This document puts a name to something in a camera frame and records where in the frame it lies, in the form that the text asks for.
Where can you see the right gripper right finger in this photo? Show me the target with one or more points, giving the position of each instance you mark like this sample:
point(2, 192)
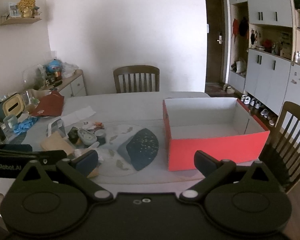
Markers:
point(215, 173)

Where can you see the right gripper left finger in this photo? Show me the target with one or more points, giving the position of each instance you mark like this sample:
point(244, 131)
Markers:
point(75, 173)

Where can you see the tan sponge block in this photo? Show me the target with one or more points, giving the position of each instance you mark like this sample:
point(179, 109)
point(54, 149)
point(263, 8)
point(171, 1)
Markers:
point(56, 142)

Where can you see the red cardboard box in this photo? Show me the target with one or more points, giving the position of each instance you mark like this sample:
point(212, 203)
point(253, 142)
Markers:
point(221, 127)

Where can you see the small round tin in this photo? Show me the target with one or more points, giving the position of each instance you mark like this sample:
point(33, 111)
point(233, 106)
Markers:
point(100, 134)

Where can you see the blue rubber gloves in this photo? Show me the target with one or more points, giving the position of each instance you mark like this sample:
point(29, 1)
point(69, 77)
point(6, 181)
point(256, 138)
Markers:
point(25, 125)

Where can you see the yellow tissue box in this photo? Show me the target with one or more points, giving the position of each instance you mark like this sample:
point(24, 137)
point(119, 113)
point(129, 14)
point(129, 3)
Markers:
point(14, 105)

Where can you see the white paper sheet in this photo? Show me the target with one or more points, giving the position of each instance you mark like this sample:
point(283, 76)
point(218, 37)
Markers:
point(74, 117)

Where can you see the red paper bag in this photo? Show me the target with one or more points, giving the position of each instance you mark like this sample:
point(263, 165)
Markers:
point(51, 103)

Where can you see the right wooden chair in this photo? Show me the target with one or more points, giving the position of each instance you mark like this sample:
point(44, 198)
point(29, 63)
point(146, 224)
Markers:
point(281, 154)

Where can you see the wooden chair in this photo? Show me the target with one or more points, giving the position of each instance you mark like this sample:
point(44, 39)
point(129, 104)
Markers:
point(281, 154)
point(137, 79)

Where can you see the door mat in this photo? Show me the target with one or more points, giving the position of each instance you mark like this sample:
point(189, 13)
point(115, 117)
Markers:
point(216, 90)

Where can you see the white sideboard cabinet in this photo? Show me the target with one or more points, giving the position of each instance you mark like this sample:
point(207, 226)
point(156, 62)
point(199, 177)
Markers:
point(71, 86)

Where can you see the blue globe toy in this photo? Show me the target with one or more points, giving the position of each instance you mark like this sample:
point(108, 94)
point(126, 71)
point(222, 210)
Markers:
point(53, 66)

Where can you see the far wooden chair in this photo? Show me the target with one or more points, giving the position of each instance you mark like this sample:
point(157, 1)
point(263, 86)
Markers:
point(137, 79)

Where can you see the gold ornament on shelf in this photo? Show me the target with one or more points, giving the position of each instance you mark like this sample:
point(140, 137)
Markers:
point(26, 8)

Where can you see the dark entrance door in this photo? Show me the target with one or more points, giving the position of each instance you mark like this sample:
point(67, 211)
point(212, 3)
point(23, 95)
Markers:
point(215, 40)

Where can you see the wall shelf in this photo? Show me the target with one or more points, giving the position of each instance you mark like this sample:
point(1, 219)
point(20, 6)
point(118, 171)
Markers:
point(20, 20)

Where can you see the white wall cabinet unit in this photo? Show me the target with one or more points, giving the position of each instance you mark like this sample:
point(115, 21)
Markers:
point(265, 35)

